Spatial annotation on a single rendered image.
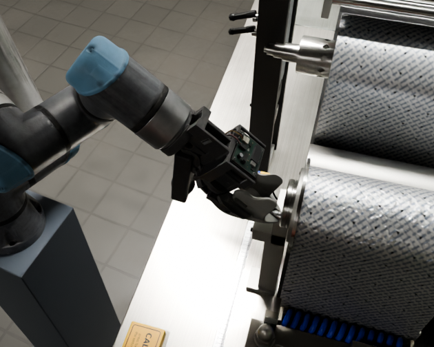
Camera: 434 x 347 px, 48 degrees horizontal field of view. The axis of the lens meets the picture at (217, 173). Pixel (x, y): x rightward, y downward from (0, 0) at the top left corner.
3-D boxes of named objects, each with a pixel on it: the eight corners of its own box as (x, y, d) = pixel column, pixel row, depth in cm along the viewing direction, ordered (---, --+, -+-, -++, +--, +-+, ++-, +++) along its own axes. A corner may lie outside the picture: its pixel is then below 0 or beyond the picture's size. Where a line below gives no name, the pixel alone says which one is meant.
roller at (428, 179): (303, 172, 95) (313, 129, 86) (439, 200, 91) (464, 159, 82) (292, 222, 88) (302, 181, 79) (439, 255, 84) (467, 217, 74)
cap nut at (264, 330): (256, 325, 85) (257, 314, 81) (277, 330, 84) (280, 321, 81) (251, 345, 83) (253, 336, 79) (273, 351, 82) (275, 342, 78)
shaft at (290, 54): (265, 50, 86) (266, 34, 84) (299, 56, 85) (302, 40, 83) (262, 61, 84) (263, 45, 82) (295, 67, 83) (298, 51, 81)
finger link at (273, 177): (301, 203, 72) (256, 171, 68) (273, 215, 76) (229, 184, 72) (304, 186, 74) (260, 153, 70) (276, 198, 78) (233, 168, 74)
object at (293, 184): (288, 179, 70) (277, 230, 71) (302, 182, 70) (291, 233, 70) (290, 177, 78) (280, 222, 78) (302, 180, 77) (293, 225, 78)
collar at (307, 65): (299, 58, 88) (304, 27, 83) (333, 63, 87) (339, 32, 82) (293, 80, 84) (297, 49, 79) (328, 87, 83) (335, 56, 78)
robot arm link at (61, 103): (27, 113, 71) (43, 96, 62) (88, 76, 76) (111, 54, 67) (60, 157, 73) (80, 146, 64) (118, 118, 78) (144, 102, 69)
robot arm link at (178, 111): (125, 141, 65) (147, 100, 69) (153, 161, 66) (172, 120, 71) (156, 117, 59) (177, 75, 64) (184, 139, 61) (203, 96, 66)
